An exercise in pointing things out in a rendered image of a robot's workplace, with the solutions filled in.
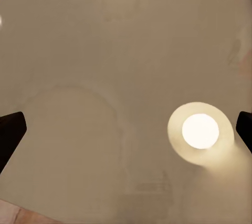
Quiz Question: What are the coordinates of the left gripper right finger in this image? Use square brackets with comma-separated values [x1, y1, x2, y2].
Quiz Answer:
[236, 111, 252, 152]

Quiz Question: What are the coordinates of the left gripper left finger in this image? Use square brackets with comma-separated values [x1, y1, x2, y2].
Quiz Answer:
[0, 111, 27, 173]

